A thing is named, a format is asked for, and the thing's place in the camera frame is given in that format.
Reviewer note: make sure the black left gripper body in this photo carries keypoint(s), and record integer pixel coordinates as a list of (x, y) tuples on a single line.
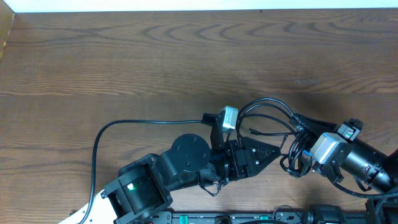
[(238, 158)]

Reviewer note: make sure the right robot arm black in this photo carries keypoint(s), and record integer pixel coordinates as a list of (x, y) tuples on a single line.
[(351, 165)]

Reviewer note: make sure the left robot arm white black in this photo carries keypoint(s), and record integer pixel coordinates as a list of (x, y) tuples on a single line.
[(143, 187)]

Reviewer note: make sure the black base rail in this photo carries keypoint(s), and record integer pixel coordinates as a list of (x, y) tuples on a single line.
[(282, 214)]

